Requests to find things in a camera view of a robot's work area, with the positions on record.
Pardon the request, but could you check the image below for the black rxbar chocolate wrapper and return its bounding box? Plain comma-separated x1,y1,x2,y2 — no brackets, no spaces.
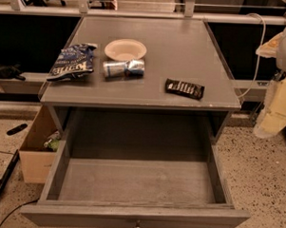
165,79,205,101

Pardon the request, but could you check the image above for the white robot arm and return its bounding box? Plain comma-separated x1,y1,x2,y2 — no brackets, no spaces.
254,28,286,139

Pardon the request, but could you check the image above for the open grey top drawer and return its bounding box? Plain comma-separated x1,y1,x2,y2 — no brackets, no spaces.
21,108,250,228

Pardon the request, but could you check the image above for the metal drawer knob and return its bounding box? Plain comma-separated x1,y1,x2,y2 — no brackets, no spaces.
133,220,142,228

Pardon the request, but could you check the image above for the grey wooden cabinet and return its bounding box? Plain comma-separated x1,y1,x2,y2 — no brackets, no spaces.
41,16,240,142

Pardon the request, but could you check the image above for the crushed silver blue can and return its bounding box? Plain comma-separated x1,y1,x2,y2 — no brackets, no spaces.
104,59,145,78

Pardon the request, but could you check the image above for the beige paper bowl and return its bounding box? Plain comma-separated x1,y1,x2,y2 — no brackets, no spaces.
104,39,147,61

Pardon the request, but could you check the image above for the blue kettle chips bag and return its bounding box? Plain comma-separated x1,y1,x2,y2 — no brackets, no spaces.
47,43,98,82

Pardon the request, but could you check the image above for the green bottle in box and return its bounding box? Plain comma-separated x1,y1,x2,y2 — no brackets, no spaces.
44,131,61,152

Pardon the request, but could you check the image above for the cardboard box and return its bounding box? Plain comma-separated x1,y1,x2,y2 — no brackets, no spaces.
19,106,58,184

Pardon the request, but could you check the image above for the black marker on floor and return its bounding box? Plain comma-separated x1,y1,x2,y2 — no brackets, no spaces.
7,123,28,136

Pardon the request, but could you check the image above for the black cloth on ledge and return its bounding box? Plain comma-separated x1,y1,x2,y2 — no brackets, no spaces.
0,64,26,80

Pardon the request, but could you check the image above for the black floor cable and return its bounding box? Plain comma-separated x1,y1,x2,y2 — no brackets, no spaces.
0,198,39,228

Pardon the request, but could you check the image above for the white cable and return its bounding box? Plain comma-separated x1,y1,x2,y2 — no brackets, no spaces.
235,11,268,101

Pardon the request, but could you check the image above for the metal railing frame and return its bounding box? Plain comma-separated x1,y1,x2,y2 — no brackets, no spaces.
0,0,286,24

